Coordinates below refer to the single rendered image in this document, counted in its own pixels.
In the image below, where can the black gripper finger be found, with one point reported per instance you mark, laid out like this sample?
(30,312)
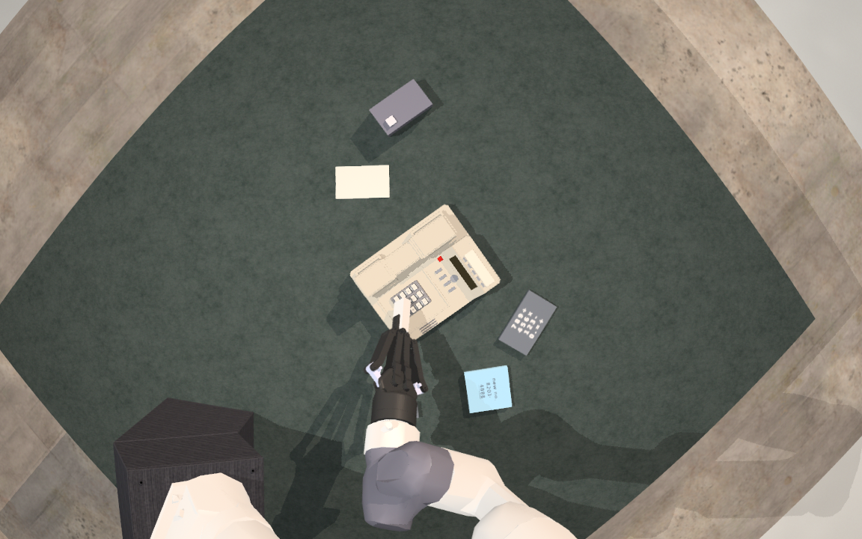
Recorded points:
(411,361)
(393,339)

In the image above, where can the pale blue sticky note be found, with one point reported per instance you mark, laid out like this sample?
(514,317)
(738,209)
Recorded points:
(488,389)

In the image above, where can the beige telephone handset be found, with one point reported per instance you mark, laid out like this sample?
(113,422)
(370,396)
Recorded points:
(423,243)

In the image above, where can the cream paper sheet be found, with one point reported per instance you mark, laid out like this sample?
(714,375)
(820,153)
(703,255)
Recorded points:
(362,181)

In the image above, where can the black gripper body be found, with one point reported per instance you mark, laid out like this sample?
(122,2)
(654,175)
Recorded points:
(390,403)

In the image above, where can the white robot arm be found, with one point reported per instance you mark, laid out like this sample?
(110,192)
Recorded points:
(411,476)

